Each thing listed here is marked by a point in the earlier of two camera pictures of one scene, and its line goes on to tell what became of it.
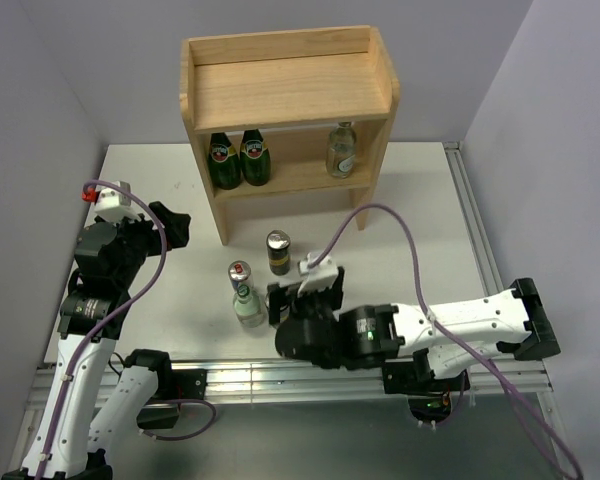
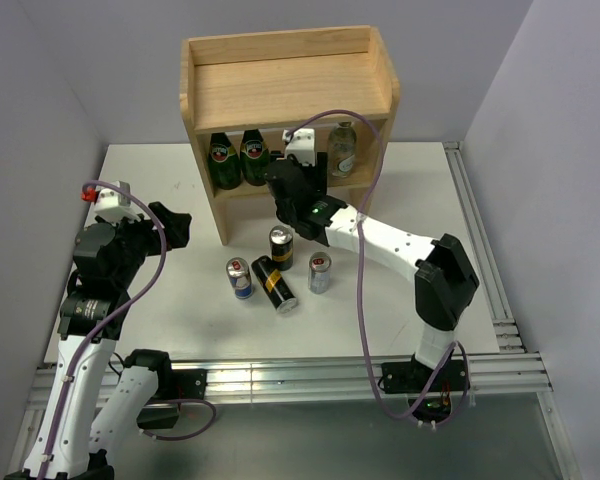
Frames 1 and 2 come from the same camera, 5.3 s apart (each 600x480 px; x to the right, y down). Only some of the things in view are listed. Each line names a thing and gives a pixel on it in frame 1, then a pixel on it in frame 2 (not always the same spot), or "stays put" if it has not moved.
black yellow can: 274,311 to 274,284
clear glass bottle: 341,150 stays put
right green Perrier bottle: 255,158 stays put
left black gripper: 176,225 stays put
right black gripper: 336,294 to 319,173
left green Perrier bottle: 224,164 stays put
